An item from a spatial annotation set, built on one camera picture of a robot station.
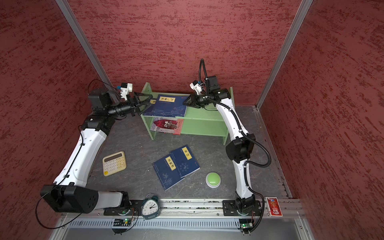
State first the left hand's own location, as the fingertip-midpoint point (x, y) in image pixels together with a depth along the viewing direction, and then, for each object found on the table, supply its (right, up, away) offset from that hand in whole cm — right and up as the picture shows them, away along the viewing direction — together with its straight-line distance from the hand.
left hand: (151, 103), depth 66 cm
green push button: (+30, -42, +17) cm, 54 cm away
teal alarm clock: (-2, -51, +5) cm, 51 cm away
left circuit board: (-17, -59, +6) cm, 61 cm away
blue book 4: (+13, -33, +25) cm, 44 cm away
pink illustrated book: (+3, -11, +26) cm, 29 cm away
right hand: (+14, 0, +14) cm, 20 cm away
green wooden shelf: (+23, -9, +28) cm, 37 cm away
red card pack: (+60, -52, +8) cm, 80 cm away
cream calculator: (-29, -34, +22) cm, 49 cm away
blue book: (+5, 0, +14) cm, 15 cm away
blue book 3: (+3, -38, +20) cm, 43 cm away
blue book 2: (-3, -2, +13) cm, 13 cm away
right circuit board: (+45, -59, +4) cm, 74 cm away
